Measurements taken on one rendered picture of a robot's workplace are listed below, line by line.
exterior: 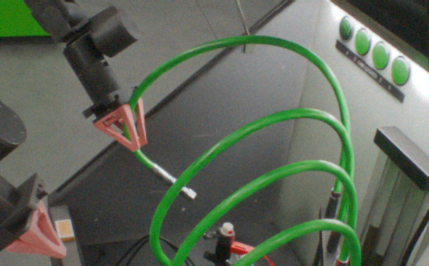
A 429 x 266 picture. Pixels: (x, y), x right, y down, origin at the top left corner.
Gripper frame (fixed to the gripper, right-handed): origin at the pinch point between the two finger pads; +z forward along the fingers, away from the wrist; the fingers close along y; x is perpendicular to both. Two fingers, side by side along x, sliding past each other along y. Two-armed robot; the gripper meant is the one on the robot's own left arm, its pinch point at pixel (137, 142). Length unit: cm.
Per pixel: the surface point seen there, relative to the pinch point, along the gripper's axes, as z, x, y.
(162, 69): -7.9, -11.8, -1.9
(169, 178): 8.1, 0.2, 3.2
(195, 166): 6.5, -15.2, -16.8
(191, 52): -7.7, -17.4, -1.4
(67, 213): 5.0, 28.9, 10.6
